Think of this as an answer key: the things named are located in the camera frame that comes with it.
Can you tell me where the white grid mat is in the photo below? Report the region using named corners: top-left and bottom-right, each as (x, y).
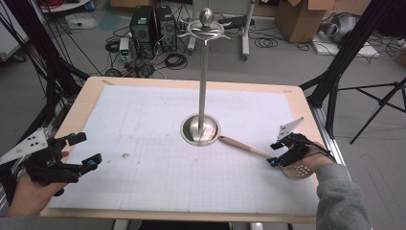
top-left (49, 84), bottom-right (320, 215)

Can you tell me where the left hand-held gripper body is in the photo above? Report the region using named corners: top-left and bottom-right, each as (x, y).
top-left (0, 127), bottom-right (85, 185)

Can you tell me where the white stand post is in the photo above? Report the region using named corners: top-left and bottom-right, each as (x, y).
top-left (240, 0), bottom-right (257, 61)

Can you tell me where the black truss stand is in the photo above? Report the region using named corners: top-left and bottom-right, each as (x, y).
top-left (0, 0), bottom-right (91, 128)
top-left (300, 0), bottom-right (397, 108)

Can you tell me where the black flat device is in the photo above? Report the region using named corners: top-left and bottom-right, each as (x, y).
top-left (218, 14), bottom-right (256, 29)

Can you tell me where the grey bag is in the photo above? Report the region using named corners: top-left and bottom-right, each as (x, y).
top-left (319, 12), bottom-right (360, 44)

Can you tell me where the white flat board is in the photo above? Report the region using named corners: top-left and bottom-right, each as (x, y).
top-left (310, 32), bottom-right (381, 59)

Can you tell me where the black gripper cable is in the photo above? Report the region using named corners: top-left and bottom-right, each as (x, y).
top-left (298, 133), bottom-right (338, 164)

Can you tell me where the black tripod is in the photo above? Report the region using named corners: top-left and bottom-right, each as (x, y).
top-left (338, 76), bottom-right (406, 146)

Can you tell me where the person's right hand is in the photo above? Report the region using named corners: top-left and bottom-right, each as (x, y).
top-left (295, 142), bottom-right (336, 175)

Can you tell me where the open cardboard box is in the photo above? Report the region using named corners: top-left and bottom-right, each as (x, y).
top-left (275, 0), bottom-right (337, 44)

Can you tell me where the grey power supply green display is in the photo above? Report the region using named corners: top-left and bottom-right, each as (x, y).
top-left (119, 36), bottom-right (132, 63)

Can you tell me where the beige slotted spoon wooden handle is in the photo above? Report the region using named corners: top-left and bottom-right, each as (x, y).
top-left (217, 135), bottom-right (316, 181)

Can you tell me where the person's left hand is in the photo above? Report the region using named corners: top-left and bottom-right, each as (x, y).
top-left (6, 150), bottom-right (70, 219)

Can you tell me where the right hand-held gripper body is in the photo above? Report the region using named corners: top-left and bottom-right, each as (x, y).
top-left (276, 116), bottom-right (311, 168)

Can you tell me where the aluminium frame rail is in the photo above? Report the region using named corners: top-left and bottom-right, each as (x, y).
top-left (307, 103), bottom-right (355, 186)

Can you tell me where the black coiled cable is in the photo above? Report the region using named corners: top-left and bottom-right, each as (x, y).
top-left (164, 52), bottom-right (189, 71)

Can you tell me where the black computer tower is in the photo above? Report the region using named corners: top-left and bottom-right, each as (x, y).
top-left (128, 5), bottom-right (158, 60)
top-left (154, 5), bottom-right (178, 54)

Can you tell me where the steel utensil hanging stand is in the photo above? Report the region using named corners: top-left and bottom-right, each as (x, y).
top-left (176, 7), bottom-right (233, 148)

